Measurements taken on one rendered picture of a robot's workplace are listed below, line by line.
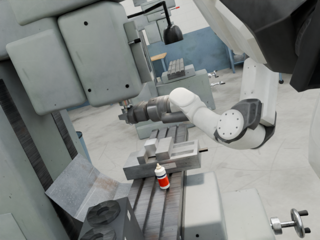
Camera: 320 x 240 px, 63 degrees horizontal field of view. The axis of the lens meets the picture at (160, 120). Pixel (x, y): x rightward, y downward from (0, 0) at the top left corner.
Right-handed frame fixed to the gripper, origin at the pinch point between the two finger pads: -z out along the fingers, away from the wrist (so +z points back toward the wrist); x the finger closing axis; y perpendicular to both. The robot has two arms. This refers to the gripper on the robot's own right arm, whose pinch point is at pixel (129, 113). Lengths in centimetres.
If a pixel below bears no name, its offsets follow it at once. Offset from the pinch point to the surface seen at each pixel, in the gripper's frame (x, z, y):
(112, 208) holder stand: 36.3, 11.8, 13.6
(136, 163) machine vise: -7.2, -11.2, 26.3
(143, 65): -1.7, 11.7, -15.9
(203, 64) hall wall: -625, -179, 92
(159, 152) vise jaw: -8.8, 1.5, 22.5
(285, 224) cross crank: -15, 46, 63
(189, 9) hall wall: -625, -180, -53
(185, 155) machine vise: -12.8, 11.3, 26.5
